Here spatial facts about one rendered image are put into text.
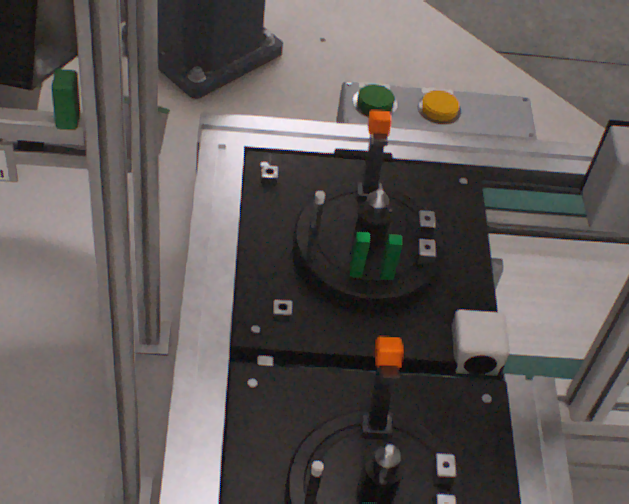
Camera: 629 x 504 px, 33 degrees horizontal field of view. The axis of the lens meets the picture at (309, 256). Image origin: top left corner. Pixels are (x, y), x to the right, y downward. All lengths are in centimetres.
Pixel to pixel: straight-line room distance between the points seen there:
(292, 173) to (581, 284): 31
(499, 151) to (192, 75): 38
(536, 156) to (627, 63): 179
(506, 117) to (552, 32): 178
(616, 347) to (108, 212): 42
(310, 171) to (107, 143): 48
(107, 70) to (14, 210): 62
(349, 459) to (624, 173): 30
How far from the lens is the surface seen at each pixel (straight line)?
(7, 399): 103
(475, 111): 118
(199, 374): 92
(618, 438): 99
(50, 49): 66
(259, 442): 87
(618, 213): 79
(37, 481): 99
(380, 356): 81
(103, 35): 55
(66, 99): 59
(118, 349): 77
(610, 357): 88
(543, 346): 104
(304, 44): 138
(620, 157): 75
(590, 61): 290
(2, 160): 63
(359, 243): 92
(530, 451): 92
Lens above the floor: 173
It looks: 50 degrees down
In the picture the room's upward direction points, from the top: 9 degrees clockwise
